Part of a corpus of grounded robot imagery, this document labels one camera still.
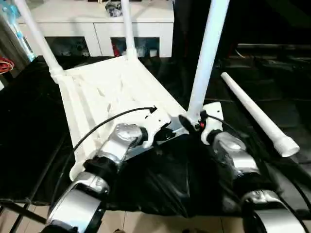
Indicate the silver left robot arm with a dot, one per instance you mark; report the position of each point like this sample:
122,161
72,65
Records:
112,145

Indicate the black metal stand frame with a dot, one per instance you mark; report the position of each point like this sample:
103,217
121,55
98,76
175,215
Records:
22,213

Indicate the black metal bar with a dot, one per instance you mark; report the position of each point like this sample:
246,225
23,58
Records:
274,48

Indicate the black plastic mat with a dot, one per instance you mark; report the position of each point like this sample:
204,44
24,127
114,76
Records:
165,184

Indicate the white plastic table top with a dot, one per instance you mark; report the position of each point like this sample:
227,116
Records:
107,92

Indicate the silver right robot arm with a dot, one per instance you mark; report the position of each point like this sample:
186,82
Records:
233,155

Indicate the white plastic table leg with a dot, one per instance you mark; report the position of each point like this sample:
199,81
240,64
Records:
39,39
257,114
206,58
129,29

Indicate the white cabinet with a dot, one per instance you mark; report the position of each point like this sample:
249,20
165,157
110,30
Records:
97,24

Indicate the grey crumpled bundle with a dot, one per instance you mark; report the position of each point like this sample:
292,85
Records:
113,8

